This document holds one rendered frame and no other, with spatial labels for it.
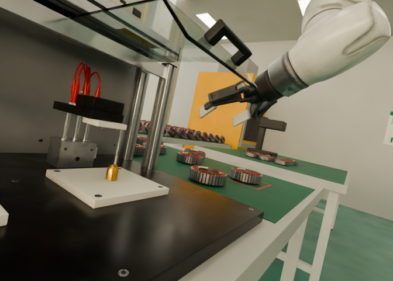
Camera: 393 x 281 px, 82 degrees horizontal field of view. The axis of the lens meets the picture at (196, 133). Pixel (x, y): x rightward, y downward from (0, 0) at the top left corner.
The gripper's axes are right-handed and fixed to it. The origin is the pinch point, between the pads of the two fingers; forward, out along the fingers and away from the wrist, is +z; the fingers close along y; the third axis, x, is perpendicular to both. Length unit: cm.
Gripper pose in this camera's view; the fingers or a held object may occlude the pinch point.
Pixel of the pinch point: (220, 117)
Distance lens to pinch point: 68.8
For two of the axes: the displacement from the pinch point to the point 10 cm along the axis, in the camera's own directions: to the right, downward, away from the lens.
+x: -1.0, -9.2, 3.7
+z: -6.0, 3.6, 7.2
